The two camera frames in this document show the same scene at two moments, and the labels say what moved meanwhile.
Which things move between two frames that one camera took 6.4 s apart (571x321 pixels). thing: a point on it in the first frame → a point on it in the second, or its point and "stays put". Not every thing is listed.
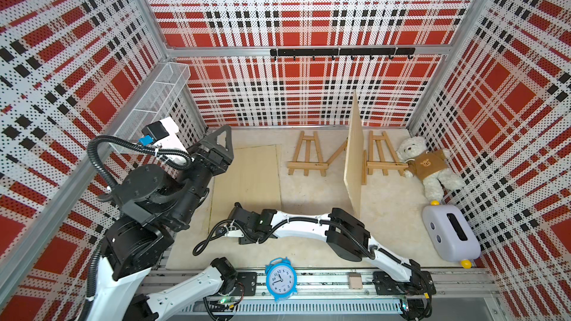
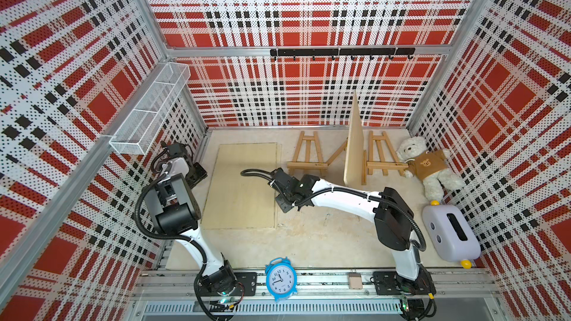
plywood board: x=251 y=180 stays put
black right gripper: x=247 y=241 → x=280 y=203
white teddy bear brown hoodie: x=429 y=166 stays put
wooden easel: x=307 y=165 stays put
